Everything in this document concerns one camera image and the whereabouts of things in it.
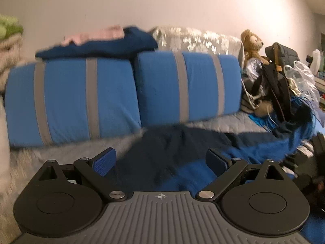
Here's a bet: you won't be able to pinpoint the navy blue folded garment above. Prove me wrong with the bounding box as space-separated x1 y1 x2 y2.
35 26 159 61

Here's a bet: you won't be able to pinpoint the small tan plush toy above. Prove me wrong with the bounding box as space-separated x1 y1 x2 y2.
255 101 275 118

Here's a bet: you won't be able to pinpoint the grey padded bag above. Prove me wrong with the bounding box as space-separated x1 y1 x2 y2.
265 43 301 68

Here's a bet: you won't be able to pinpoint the silver floral pillow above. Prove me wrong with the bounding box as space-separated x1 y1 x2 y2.
150 26 246 65

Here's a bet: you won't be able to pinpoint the dark navy garment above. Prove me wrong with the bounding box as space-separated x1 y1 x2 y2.
112 124 257 191

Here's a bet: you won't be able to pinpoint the blue fleece blanket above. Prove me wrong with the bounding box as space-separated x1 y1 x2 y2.
152 95 319 199

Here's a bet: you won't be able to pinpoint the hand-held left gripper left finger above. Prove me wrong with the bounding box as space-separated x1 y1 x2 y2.
38 147 128 202

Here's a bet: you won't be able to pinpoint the brown teddy bear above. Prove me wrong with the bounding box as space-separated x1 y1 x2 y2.
240 29 271 67

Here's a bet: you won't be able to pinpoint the silver foil bag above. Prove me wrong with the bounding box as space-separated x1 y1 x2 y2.
244 57 263 80

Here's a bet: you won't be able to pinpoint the clear plastic bag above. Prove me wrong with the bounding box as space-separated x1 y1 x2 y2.
283 60 321 108

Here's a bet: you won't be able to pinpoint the dark cloth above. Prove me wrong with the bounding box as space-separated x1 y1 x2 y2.
282 132 325 210

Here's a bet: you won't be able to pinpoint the pink folded garment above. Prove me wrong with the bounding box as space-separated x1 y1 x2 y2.
61 25 125 47

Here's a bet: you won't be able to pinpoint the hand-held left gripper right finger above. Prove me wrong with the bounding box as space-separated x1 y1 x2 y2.
196 148 294 202

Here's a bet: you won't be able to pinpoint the black clothes pile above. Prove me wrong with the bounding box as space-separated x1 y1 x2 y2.
250 62 293 123

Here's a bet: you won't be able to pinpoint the white plastic bottle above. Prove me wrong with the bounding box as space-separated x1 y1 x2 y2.
311 49 322 75

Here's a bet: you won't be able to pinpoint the green towel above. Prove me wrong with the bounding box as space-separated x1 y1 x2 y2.
0 15 24 41

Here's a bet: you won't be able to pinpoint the blue grey-striped cushion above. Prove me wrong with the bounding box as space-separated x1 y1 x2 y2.
5 56 143 148
133 51 243 128

